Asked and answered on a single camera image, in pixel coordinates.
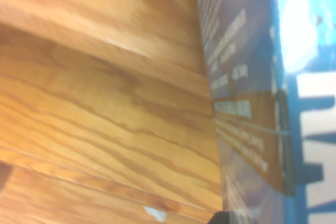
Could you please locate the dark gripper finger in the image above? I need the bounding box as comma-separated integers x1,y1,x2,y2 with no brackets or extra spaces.
207,210,238,224

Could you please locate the blue paperback book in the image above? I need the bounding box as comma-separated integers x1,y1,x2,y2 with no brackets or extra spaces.
194,0,336,224

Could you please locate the wooden oak bookshelf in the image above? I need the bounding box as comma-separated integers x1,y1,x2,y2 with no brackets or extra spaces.
0,0,224,224

